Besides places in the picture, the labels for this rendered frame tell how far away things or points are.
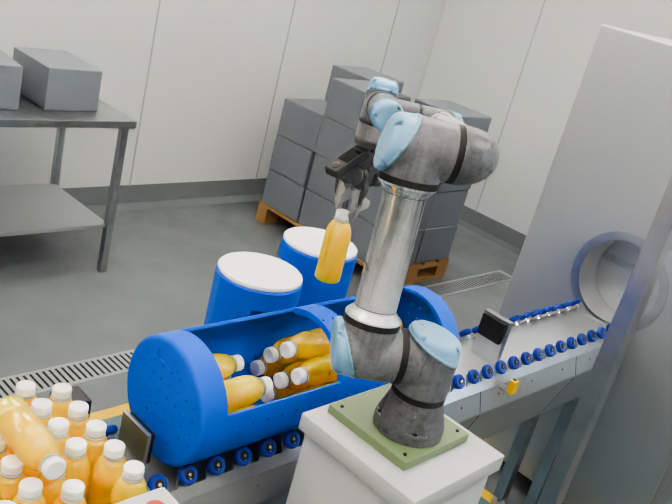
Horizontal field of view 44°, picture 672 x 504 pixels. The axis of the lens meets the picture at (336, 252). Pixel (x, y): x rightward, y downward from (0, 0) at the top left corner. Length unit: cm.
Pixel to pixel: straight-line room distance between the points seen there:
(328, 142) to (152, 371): 390
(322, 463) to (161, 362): 40
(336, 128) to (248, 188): 126
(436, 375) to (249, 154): 489
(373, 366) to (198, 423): 37
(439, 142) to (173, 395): 76
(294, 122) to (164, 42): 101
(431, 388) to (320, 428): 25
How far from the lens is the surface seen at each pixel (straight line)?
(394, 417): 173
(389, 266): 159
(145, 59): 563
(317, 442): 177
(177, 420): 179
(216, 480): 191
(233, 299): 259
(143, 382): 187
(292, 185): 585
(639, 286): 263
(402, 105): 195
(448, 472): 175
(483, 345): 278
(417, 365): 166
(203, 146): 612
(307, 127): 573
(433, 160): 154
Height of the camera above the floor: 209
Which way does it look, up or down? 21 degrees down
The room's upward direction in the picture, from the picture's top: 15 degrees clockwise
